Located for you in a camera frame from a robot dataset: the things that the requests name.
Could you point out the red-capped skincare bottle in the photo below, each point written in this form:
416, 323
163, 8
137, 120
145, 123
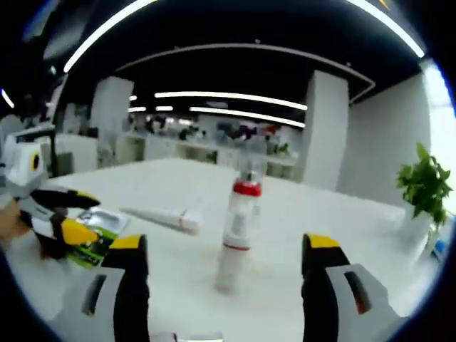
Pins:
237, 228

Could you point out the green skincare sachet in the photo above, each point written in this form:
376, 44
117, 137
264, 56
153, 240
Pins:
92, 251

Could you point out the row of white office desks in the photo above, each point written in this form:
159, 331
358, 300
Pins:
185, 149

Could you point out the silver skincare sachet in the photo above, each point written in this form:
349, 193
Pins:
103, 219

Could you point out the blue box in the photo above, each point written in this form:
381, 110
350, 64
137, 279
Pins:
441, 249

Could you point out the long curved ceiling light strip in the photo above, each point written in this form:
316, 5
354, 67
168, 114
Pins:
89, 40

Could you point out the green plant in white pot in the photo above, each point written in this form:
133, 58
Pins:
424, 181

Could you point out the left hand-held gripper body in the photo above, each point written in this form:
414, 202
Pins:
25, 167

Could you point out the person's left hand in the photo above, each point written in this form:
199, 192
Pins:
14, 222

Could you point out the straight ceiling light strip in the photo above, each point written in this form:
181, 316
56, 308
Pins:
178, 95
249, 114

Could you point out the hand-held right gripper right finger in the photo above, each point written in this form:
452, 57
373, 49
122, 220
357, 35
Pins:
317, 306

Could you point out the white skincare tube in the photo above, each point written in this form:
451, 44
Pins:
167, 219

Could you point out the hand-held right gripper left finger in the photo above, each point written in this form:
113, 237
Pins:
132, 303

